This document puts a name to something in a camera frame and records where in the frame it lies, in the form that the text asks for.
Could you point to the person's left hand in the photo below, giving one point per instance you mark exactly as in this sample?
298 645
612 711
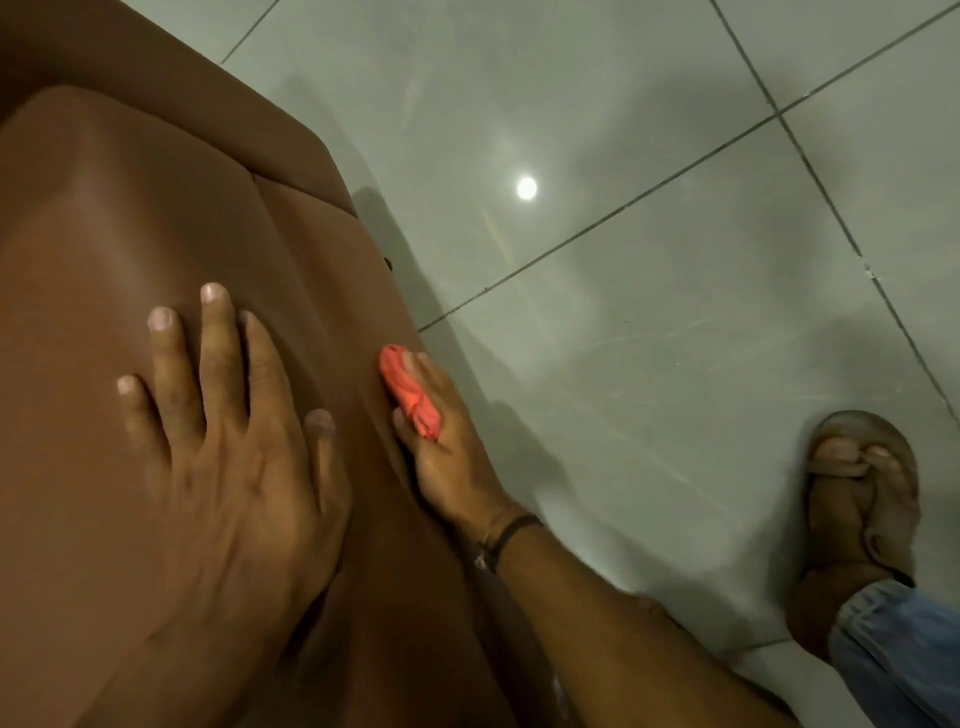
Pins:
240 510

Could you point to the person's right hand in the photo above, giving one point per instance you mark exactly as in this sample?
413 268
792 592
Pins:
461 469

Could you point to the person's right thumb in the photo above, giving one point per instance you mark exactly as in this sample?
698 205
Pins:
407 435

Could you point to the person's left little finger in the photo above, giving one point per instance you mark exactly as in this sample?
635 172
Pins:
141 427

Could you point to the person's left thumb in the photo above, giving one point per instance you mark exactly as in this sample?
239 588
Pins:
324 465

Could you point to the person's left middle finger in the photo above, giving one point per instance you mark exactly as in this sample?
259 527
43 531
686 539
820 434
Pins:
223 360

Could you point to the orange cleaning cloth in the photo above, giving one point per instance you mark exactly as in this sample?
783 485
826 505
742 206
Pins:
409 390

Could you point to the person's left forearm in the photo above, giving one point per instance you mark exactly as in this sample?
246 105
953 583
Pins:
195 682

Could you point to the person's right forearm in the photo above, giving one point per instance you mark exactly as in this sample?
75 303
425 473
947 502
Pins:
622 645

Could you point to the brown plastic chair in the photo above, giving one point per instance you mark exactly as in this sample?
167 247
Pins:
82 225

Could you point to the person's foot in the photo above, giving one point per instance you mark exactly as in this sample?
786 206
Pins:
844 517

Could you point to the brown leather sandal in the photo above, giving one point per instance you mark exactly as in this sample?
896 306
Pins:
862 495

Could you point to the blue jeans trouser leg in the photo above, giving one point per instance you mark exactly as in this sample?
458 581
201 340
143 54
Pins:
896 660

